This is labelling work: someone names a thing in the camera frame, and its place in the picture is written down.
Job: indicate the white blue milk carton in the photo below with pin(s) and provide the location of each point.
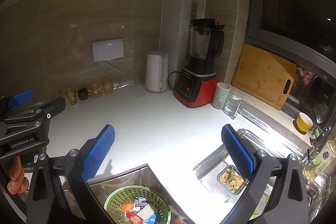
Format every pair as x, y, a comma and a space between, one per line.
139, 203

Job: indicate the orange mesh sponge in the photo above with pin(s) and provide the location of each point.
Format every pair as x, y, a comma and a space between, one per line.
127, 207

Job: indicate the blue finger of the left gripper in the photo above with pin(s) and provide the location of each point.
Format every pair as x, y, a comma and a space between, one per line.
20, 98
51, 108

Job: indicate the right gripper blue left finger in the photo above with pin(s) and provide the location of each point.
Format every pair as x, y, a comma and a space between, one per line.
95, 150

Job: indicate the dish soap bottle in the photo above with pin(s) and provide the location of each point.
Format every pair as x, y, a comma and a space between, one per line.
320, 161

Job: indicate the yellow bowl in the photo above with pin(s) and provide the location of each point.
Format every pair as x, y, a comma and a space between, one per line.
303, 123

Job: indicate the chrome faucet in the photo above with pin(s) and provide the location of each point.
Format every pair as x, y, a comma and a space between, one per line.
321, 139

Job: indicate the stainless steel sink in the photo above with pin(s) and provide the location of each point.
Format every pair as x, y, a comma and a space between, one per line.
277, 187

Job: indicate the amber glass cup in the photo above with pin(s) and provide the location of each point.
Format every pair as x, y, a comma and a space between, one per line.
107, 86
95, 91
71, 95

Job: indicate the green plastic trash basket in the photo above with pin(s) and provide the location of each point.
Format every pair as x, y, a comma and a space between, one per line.
127, 194

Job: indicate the white wall socket cover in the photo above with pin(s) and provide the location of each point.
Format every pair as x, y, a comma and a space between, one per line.
107, 50

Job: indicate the glass food container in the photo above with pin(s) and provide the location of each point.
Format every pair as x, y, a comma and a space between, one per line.
231, 179

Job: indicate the person left hand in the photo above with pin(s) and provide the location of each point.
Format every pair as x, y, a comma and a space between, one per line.
18, 182

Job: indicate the white electric kettle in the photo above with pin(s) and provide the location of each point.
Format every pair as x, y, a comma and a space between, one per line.
156, 71

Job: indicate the bamboo cutting board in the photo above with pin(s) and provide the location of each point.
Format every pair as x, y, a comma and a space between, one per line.
264, 75

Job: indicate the clear glass mug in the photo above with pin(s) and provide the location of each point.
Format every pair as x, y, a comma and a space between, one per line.
232, 105

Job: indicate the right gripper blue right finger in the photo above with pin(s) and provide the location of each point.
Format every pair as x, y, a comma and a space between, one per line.
241, 151

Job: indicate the black and red blender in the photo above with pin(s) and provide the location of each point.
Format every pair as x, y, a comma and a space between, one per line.
196, 84

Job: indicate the white foam block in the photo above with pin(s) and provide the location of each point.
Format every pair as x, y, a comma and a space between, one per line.
147, 211

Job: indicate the red snack wrapper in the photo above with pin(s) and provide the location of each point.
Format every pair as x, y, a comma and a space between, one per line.
133, 218

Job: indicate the white ceramic cup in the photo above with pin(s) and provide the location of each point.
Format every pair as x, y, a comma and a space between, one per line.
221, 94

